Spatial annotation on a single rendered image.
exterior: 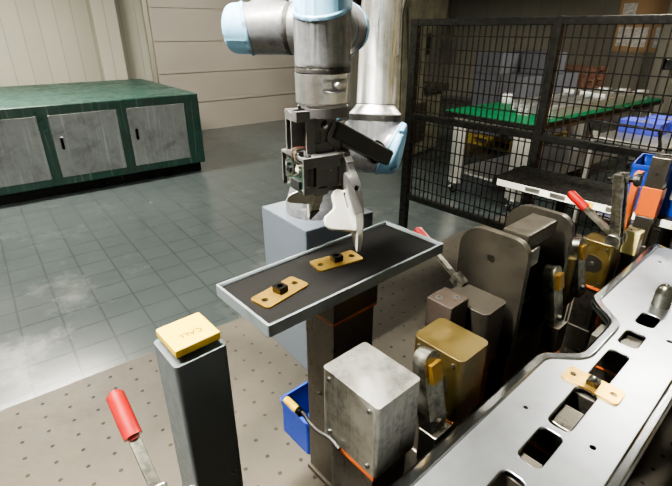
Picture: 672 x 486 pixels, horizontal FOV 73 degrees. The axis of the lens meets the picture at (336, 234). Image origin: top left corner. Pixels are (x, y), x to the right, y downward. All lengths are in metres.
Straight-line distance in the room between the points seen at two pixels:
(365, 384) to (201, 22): 7.51
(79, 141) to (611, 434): 4.91
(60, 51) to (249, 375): 6.55
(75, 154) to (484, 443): 4.83
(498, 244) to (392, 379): 0.34
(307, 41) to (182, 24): 7.19
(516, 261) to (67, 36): 7.02
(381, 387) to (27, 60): 7.05
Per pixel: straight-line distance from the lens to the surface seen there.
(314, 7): 0.61
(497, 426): 0.73
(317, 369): 0.82
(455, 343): 0.72
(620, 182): 1.19
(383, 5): 1.02
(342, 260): 0.74
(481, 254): 0.85
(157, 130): 5.31
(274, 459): 1.05
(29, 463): 1.21
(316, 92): 0.61
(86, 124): 5.15
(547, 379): 0.83
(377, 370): 0.61
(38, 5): 7.41
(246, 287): 0.69
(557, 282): 0.94
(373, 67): 1.01
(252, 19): 0.75
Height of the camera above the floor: 1.51
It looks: 24 degrees down
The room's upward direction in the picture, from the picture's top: straight up
